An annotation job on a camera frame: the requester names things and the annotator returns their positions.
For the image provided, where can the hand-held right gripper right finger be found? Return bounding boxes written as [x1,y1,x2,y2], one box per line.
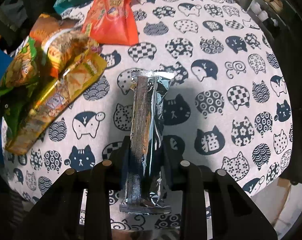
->
[161,142,279,240]

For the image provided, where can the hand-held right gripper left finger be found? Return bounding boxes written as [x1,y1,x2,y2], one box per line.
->
[16,136,131,240]

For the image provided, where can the silver foil snack packet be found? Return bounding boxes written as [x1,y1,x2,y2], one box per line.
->
[119,70,175,214]

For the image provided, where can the green snack packet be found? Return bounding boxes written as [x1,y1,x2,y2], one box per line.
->
[0,36,41,99]

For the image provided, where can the yellow snack packet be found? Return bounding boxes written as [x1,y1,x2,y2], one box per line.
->
[5,54,108,154]

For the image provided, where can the orange-brown snack packet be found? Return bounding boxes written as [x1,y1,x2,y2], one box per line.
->
[30,14,99,78]

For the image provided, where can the red snack packet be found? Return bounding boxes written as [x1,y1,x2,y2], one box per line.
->
[81,0,141,46]

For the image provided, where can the cat print tablecloth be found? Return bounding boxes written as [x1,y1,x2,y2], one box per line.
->
[1,0,295,240]

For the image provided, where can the black hanging coat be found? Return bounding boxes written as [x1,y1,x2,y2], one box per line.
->
[0,0,43,53]

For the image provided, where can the metal shoe rack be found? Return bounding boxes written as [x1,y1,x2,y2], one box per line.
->
[246,0,293,38]

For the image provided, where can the rows of shoes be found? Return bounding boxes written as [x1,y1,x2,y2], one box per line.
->
[253,0,284,28]

